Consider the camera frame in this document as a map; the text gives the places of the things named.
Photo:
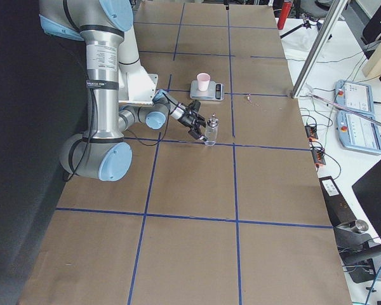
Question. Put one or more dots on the metal cup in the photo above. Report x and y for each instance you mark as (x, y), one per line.
(359, 226)

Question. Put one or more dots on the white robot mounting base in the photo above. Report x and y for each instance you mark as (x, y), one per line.
(136, 85)

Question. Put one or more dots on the clear glass sauce bottle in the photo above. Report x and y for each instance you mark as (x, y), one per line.
(211, 130)

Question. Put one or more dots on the digital kitchen scale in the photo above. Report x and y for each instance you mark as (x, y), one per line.
(215, 91)

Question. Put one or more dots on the blue teach pendant far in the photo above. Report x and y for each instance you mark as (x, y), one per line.
(355, 96)

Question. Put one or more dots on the aluminium frame post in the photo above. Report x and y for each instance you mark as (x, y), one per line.
(335, 11)

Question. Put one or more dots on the red cylinder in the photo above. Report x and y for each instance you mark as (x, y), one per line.
(285, 11)

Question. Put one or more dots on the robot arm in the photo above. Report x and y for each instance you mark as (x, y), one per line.
(101, 152)

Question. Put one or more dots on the black tripod rod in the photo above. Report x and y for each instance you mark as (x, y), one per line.
(306, 24)

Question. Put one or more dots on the grabber stick tool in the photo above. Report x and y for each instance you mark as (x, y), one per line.
(364, 115)

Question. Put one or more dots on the pink paper cup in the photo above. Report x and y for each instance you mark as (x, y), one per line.
(203, 81)

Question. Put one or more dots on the blue teach pendant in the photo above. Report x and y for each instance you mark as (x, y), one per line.
(358, 134)
(355, 96)

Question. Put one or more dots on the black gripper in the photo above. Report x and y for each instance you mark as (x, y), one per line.
(187, 120)

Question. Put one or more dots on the black monitor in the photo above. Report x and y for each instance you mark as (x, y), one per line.
(368, 192)

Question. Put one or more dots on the blue teach pendant near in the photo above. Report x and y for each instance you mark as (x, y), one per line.
(358, 134)

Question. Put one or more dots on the orange black connector box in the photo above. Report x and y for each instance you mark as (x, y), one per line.
(317, 149)

